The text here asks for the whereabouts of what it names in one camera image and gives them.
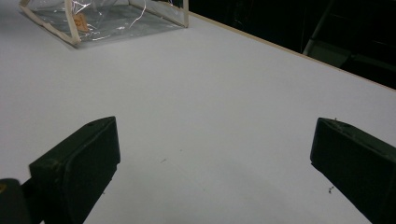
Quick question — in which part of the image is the grey metal stand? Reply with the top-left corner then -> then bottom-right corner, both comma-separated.
302,0 -> 396,71

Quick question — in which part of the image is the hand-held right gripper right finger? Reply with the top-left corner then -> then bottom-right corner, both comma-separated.
309,117 -> 396,224

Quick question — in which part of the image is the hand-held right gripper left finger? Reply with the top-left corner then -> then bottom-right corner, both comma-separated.
28,116 -> 121,224

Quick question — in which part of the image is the clear plastic bag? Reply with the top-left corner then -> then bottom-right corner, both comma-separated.
18,0 -> 191,47

